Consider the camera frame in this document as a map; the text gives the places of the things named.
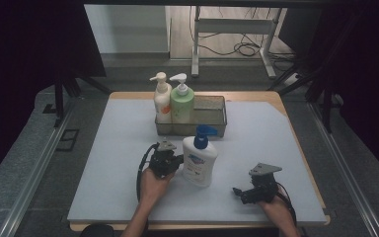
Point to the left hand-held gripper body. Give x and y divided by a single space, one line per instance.
163 161

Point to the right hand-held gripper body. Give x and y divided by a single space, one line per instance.
265 186

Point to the white bottle with blue pump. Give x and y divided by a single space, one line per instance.
199 161

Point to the metal mesh basket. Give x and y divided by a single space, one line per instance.
210 118

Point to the green bottle with white pump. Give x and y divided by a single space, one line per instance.
181 105

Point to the cream pump bottle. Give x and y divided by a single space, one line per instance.
162 102

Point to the person's right hand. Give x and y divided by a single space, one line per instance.
276 210

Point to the person's left hand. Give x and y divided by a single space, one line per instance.
154 187

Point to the wooden table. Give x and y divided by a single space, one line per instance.
253 95

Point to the dark rounded object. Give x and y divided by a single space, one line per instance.
97 231

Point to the black floor plate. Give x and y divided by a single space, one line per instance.
67 140

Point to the black metal stand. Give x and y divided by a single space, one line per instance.
59 98
325 105

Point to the white power strip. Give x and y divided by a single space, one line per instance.
292 79

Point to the dark curtain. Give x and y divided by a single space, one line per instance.
368 65
19 65

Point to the aluminium rail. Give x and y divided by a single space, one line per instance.
36 171
345 171

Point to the white wall panel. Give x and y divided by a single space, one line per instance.
128 28

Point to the white metal desk frame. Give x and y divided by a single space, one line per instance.
233 25

